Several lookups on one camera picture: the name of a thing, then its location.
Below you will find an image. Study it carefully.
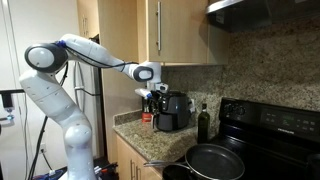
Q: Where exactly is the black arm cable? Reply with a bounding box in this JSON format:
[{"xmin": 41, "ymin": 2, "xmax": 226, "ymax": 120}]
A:
[{"xmin": 54, "ymin": 40, "xmax": 140, "ymax": 70}]

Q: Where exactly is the black frying pan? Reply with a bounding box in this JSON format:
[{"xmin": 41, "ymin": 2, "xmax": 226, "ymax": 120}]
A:
[{"xmin": 143, "ymin": 144, "xmax": 245, "ymax": 180}]

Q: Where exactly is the black air fryer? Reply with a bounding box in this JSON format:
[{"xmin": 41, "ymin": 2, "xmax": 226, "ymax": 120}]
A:
[{"xmin": 153, "ymin": 91, "xmax": 191, "ymax": 132}]

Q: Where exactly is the top right cupboard door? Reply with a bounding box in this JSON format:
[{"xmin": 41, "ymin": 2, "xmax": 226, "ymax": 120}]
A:
[{"xmin": 145, "ymin": 0, "xmax": 208, "ymax": 64}]

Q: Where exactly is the lower wooden cabinet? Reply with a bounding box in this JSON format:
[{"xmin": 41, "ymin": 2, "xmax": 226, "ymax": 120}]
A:
[{"xmin": 116, "ymin": 135, "xmax": 162, "ymax": 180}]

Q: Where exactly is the white refrigerator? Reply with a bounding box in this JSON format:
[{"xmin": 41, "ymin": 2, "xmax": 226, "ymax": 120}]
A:
[{"xmin": 73, "ymin": 62, "xmax": 105, "ymax": 158}]

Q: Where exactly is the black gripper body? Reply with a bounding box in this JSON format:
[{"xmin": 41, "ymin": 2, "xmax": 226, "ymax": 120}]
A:
[{"xmin": 146, "ymin": 91, "xmax": 162, "ymax": 114}]

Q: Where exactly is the right door metal handle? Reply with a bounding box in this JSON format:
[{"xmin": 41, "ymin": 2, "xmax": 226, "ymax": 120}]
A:
[{"xmin": 156, "ymin": 1, "xmax": 162, "ymax": 51}]

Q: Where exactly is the steel range hood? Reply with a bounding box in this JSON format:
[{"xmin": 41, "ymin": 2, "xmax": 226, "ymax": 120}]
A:
[{"xmin": 205, "ymin": 0, "xmax": 320, "ymax": 33}]

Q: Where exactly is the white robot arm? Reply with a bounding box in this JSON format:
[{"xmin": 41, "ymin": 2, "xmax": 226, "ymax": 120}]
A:
[{"xmin": 19, "ymin": 34, "xmax": 161, "ymax": 180}]

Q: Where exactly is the wall power outlet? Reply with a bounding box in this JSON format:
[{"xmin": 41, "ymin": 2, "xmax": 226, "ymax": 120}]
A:
[{"xmin": 39, "ymin": 143, "xmax": 47, "ymax": 154}]

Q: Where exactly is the black electric stove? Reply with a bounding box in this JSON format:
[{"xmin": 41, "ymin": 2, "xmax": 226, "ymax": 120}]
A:
[{"xmin": 162, "ymin": 97, "xmax": 320, "ymax": 180}]

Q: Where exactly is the dark olive oil bottle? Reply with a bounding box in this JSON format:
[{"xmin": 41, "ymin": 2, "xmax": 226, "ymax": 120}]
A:
[{"xmin": 197, "ymin": 103, "xmax": 210, "ymax": 144}]

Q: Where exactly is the red container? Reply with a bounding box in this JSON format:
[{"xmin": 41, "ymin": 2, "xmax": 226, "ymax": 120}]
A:
[{"xmin": 142, "ymin": 112, "xmax": 152, "ymax": 122}]

